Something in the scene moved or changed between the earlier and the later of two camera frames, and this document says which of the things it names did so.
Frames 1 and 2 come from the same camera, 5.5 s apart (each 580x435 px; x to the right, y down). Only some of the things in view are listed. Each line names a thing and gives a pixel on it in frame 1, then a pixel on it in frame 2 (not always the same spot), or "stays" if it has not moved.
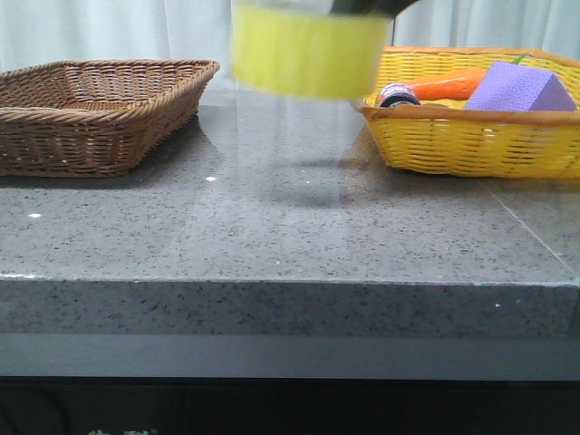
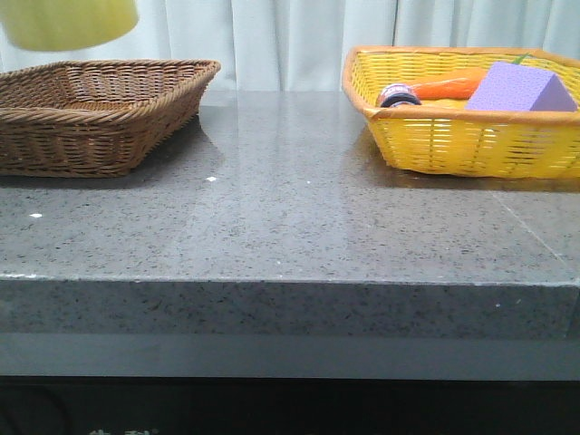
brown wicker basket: [95, 118] stays
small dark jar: [397, 92] stays
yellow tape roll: [304, 49] → [62, 25]
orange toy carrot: [455, 86] stays
